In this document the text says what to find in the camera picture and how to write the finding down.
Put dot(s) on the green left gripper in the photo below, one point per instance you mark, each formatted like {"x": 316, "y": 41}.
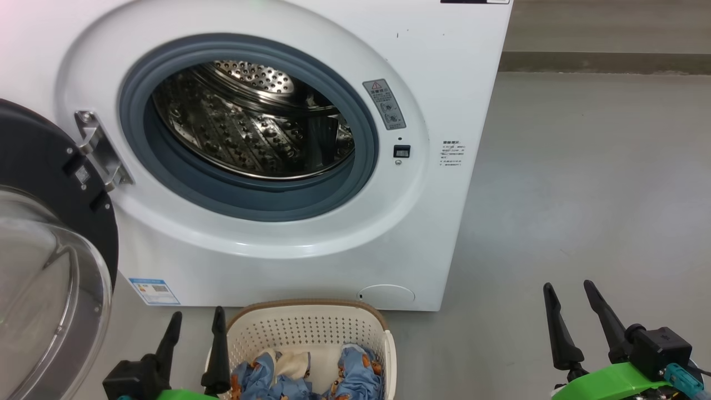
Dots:
{"x": 186, "y": 395}

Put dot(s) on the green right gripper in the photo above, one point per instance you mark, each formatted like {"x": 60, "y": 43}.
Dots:
{"x": 605, "y": 383}

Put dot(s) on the blue bear-print garment cream lining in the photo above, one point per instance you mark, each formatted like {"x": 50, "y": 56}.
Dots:
{"x": 266, "y": 375}

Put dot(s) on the dark grey round washer door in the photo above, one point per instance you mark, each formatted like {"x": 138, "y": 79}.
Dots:
{"x": 39, "y": 166}

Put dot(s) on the cream perforated laundry basket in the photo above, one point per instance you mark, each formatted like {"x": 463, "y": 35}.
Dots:
{"x": 305, "y": 328}

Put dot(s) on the white front-load washing machine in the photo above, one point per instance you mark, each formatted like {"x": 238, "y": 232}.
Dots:
{"x": 433, "y": 211}

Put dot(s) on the silver metal door hinge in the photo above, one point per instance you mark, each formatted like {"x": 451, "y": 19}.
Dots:
{"x": 103, "y": 150}

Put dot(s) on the grey rubber door gasket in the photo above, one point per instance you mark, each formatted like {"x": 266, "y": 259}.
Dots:
{"x": 355, "y": 183}

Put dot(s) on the black door latch socket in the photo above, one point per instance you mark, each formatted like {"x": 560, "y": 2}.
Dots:
{"x": 401, "y": 151}

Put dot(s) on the blue energy label sticker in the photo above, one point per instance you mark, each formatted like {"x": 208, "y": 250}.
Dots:
{"x": 154, "y": 291}

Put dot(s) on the round white filter cover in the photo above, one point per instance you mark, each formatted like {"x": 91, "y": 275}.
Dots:
{"x": 386, "y": 294}

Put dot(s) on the stainless steel washer drum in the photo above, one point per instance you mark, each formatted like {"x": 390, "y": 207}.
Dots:
{"x": 239, "y": 128}

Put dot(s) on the grey warning sticker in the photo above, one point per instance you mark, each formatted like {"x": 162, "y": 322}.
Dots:
{"x": 384, "y": 104}

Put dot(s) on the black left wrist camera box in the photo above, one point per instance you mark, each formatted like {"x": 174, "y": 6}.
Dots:
{"x": 128, "y": 380}

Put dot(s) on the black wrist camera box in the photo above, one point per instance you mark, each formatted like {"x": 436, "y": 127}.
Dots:
{"x": 128, "y": 380}
{"x": 658, "y": 350}

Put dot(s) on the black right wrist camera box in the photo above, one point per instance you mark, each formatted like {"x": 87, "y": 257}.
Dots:
{"x": 658, "y": 350}

